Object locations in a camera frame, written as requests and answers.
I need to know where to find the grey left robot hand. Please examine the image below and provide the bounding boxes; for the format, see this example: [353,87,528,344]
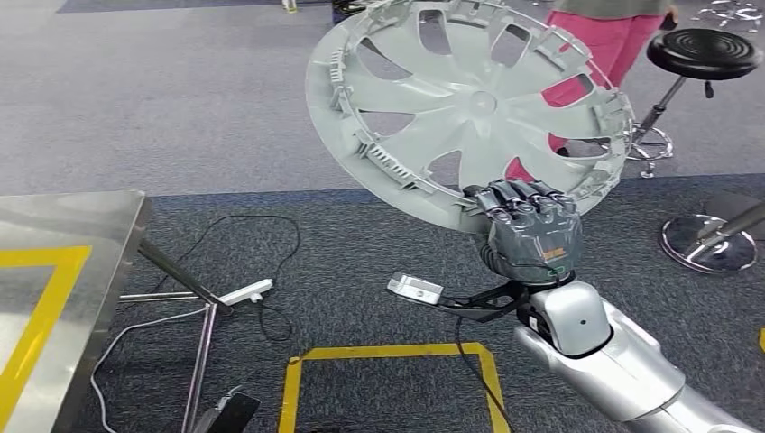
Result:
[190,387,263,433]

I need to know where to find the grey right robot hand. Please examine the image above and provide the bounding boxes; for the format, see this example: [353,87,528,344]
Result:
[463,179,584,287]

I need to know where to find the grey plastic wheel cover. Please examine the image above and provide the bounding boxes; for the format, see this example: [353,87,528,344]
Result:
[304,0,635,235]

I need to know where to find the stainless steel workbench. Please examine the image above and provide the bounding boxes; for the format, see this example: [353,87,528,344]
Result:
[0,190,235,433]

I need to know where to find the yellow workbench tape outline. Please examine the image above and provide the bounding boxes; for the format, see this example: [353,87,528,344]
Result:
[0,244,94,428]

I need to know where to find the white power strip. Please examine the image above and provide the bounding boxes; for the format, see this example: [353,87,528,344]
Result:
[217,278,275,307]

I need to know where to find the yellow floor tape marking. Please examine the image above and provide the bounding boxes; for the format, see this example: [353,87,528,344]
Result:
[277,342,512,433]

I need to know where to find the person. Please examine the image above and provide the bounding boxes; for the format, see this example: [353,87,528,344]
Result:
[504,0,679,183]

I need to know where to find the black stool chrome base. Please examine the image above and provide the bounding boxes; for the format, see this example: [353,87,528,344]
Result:
[624,28,765,180]

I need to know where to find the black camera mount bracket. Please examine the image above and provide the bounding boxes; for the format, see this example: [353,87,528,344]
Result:
[433,281,530,324]

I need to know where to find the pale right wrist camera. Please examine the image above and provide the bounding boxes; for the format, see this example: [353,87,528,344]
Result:
[386,272,446,306]

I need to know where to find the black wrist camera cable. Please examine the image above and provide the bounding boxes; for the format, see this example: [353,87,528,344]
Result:
[454,317,515,433]

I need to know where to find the white floor cable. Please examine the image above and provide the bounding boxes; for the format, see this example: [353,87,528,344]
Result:
[89,304,210,433]

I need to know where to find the chrome stanchion post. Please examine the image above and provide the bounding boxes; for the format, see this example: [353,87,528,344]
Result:
[659,201,765,276]

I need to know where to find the black floor cable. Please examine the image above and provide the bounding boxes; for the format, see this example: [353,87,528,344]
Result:
[149,215,302,343]

